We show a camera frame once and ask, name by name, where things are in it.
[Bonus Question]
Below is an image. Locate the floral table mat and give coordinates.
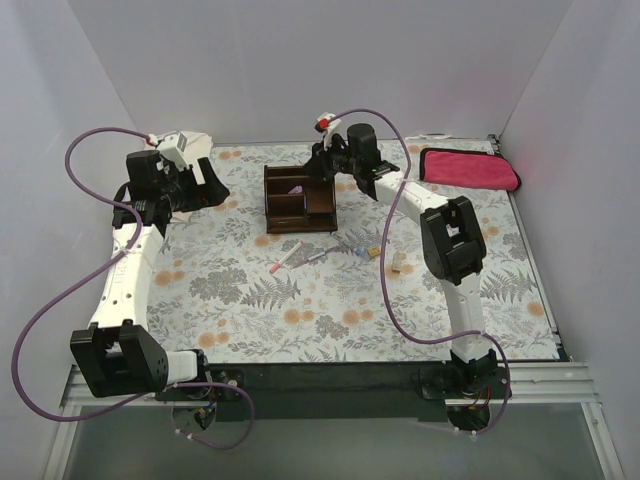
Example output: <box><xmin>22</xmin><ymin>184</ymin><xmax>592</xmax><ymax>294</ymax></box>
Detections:
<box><xmin>97</xmin><ymin>141</ymin><xmax>560</xmax><ymax>365</ymax></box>

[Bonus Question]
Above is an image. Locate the red microfiber cloth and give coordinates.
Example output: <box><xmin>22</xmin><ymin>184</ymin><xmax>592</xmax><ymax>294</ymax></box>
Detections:
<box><xmin>419</xmin><ymin>148</ymin><xmax>521</xmax><ymax>192</ymax></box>

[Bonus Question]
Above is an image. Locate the brown wooden desk organizer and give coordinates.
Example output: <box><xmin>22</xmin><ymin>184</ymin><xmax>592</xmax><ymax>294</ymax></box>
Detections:
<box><xmin>263</xmin><ymin>166</ymin><xmax>338</xmax><ymax>234</ymax></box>

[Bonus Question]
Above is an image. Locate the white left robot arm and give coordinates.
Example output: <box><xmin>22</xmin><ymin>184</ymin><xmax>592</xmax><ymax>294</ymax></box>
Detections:
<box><xmin>70</xmin><ymin>150</ymin><xmax>230</xmax><ymax>400</ymax></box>

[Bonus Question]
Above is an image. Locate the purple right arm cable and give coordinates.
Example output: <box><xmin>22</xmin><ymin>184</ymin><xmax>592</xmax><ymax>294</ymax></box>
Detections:
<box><xmin>329</xmin><ymin>107</ymin><xmax>514</xmax><ymax>436</ymax></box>

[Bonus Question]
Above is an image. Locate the grey white pen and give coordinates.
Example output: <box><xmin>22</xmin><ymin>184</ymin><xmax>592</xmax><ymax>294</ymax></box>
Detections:
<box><xmin>306</xmin><ymin>246</ymin><xmax>340</xmax><ymax>262</ymax></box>

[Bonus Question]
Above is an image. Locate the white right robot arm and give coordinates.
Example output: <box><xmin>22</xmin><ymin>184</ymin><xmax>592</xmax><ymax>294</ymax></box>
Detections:
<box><xmin>304</xmin><ymin>116</ymin><xmax>497</xmax><ymax>398</ymax></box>

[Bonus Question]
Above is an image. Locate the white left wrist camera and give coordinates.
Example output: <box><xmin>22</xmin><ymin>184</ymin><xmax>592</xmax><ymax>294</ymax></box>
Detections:
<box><xmin>156</xmin><ymin>131</ymin><xmax>188</xmax><ymax>171</ymax></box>

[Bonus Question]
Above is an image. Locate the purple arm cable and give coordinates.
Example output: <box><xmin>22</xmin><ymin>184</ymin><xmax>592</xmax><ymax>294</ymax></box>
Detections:
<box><xmin>10</xmin><ymin>127</ymin><xmax>256</xmax><ymax>451</ymax></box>
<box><xmin>329</xmin><ymin>107</ymin><xmax>514</xmax><ymax>436</ymax></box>

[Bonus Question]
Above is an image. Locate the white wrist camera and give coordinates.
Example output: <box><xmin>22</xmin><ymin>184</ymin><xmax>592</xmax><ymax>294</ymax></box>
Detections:
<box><xmin>314</xmin><ymin>112</ymin><xmax>342</xmax><ymax>151</ymax></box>
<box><xmin>156</xmin><ymin>131</ymin><xmax>188</xmax><ymax>171</ymax></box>

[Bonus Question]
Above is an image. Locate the pink white pen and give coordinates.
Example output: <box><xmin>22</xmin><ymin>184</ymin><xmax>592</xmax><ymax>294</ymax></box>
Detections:
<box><xmin>269</xmin><ymin>241</ymin><xmax>303</xmax><ymax>274</ymax></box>

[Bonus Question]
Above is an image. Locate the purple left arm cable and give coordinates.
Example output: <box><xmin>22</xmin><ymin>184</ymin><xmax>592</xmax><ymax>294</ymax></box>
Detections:
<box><xmin>10</xmin><ymin>127</ymin><xmax>256</xmax><ymax>451</ymax></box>

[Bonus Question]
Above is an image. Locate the blue correction pen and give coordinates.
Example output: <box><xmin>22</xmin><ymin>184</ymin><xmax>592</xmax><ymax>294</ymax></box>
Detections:
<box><xmin>330</xmin><ymin>232</ymin><xmax>369</xmax><ymax>259</ymax></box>

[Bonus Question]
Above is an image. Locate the white folded cloth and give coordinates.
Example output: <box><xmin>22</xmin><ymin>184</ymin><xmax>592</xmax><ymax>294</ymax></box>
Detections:
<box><xmin>182</xmin><ymin>131</ymin><xmax>213</xmax><ymax>184</ymax></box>

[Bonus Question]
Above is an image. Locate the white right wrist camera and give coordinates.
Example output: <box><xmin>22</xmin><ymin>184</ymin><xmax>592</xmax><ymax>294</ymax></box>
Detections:
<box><xmin>314</xmin><ymin>112</ymin><xmax>342</xmax><ymax>151</ymax></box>

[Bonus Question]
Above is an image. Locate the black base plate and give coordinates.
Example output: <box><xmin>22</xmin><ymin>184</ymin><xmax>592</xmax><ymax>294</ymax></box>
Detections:
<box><xmin>154</xmin><ymin>360</ymin><xmax>501</xmax><ymax>421</ymax></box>

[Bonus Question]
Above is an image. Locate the white grey eraser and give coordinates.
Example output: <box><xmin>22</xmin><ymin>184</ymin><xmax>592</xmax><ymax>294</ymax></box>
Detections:
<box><xmin>391</xmin><ymin>252</ymin><xmax>405</xmax><ymax>273</ymax></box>

